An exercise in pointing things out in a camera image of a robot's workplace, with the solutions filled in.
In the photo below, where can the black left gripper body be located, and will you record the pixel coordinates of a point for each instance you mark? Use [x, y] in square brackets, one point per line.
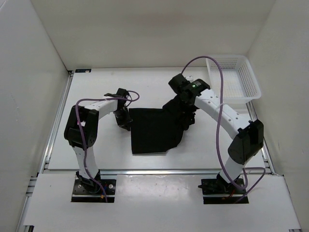
[122, 117]

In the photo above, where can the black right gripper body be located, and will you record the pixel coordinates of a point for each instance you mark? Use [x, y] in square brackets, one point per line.
[187, 108]

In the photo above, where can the black shorts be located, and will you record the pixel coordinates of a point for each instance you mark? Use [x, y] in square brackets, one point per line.
[155, 130]

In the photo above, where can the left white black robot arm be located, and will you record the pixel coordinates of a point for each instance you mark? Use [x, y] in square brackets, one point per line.
[81, 132]

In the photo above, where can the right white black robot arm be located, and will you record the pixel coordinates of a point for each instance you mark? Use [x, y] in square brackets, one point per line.
[247, 136]

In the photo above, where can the small dark corner label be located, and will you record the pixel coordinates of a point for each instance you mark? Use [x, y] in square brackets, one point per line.
[83, 70]

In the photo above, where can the white perforated plastic basket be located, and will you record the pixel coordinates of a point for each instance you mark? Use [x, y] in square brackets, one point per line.
[240, 83]

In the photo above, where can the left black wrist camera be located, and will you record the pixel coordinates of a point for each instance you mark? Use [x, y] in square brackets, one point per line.
[121, 95]

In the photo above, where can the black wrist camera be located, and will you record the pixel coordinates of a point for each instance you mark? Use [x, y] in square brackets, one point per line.
[121, 95]
[178, 83]

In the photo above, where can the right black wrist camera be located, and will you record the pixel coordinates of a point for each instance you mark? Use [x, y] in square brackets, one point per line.
[178, 83]

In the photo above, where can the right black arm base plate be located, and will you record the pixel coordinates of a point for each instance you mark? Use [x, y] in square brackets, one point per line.
[215, 192]

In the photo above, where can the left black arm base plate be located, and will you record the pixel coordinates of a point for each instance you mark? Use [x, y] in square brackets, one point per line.
[82, 193]

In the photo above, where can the silver aluminium table rail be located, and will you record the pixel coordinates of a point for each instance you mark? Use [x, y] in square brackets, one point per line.
[195, 154]

